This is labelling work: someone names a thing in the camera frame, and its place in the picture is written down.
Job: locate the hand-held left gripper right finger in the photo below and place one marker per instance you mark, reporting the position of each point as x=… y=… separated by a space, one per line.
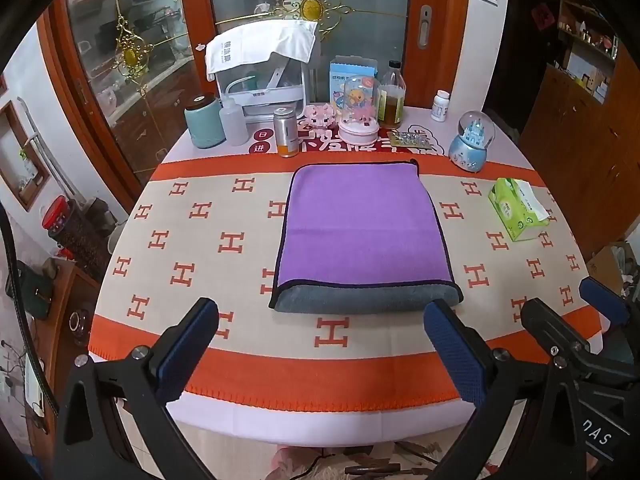
x=456 y=355

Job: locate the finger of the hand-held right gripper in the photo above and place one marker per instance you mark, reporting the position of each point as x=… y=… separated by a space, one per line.
x=550 y=321
x=606 y=301

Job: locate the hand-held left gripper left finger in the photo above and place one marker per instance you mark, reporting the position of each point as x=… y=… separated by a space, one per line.
x=191 y=344

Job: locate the purple towel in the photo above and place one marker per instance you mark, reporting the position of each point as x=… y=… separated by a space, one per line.
x=360 y=225

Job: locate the cardboard box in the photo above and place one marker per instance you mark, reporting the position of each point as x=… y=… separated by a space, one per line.
x=607 y=267

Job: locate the orange beige patterned tablecloth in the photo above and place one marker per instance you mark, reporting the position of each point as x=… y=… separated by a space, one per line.
x=210 y=270

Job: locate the green tissue pack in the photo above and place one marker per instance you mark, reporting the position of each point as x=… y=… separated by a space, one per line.
x=515 y=210

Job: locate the pale fluffy rug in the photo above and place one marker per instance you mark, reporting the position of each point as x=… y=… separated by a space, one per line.
x=350 y=457

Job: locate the white red-print table cover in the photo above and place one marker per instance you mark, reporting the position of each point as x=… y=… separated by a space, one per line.
x=320 y=427

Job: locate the wooden cabinet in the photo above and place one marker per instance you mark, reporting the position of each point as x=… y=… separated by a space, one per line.
x=570 y=140

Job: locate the dark green bag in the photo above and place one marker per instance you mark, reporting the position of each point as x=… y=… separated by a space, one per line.
x=32 y=292

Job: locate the red-lid jar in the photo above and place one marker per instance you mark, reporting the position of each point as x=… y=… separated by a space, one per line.
x=59 y=215

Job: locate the blue castle snow globe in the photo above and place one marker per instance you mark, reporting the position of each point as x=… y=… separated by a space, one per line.
x=470 y=147

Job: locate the pill blister pack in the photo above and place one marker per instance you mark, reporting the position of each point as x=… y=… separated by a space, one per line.
x=410 y=140

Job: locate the teal canister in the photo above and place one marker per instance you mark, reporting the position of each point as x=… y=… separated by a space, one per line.
x=204 y=122

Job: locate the translucent squeeze bottle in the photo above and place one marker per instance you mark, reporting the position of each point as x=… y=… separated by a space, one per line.
x=234 y=122

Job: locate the silver metal can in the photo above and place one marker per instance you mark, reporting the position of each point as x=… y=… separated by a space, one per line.
x=286 y=132

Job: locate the white pill bottle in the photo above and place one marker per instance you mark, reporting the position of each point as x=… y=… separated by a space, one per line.
x=440 y=107

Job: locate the pink dome music box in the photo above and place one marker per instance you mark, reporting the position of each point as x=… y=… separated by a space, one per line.
x=359 y=120

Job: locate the brown glass bottle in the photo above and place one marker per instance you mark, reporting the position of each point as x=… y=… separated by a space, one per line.
x=392 y=105

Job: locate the white countertop appliance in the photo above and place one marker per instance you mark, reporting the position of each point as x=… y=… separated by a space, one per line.
x=265 y=95

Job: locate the pink block toy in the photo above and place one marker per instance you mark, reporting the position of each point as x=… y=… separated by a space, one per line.
x=320 y=116

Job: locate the wooden shelf unit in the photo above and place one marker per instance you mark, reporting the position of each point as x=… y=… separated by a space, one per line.
x=585 y=15

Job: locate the blue carton box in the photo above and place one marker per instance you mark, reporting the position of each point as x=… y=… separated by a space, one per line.
x=350 y=66

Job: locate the white cloth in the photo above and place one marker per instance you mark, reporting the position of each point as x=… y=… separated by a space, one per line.
x=260 y=42

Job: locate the wooden frame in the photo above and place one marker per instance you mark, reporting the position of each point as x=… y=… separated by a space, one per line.
x=22 y=160

